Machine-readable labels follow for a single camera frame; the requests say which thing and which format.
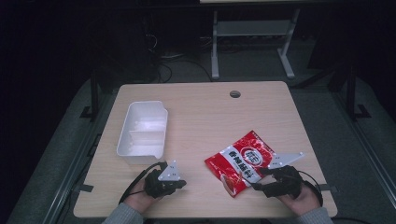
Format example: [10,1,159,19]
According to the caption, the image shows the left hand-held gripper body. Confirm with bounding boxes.
[144,160,182,199]

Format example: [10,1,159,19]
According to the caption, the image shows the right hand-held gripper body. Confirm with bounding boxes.
[263,151,305,200]

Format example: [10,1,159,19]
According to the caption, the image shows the red seasoning packet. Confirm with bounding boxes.
[204,130,276,199]

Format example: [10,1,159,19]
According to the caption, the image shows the person's right hand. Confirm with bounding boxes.
[276,183,321,217]

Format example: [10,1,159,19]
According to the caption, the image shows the person's left hand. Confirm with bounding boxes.
[123,179,163,215]

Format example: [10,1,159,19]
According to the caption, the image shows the white plastic bin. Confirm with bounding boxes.
[116,100,169,166]

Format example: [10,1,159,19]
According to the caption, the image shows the black metal stand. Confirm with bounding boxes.
[78,69,101,121]
[345,64,372,121]

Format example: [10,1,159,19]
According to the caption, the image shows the white metal stand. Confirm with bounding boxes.
[210,8,302,80]

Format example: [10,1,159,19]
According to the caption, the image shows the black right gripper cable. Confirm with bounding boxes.
[297,170,325,208]

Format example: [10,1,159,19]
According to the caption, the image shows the black table bracket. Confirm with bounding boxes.
[318,183,339,192]
[74,183,94,193]

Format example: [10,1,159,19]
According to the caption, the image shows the black floor cables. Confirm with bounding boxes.
[146,32,214,84]

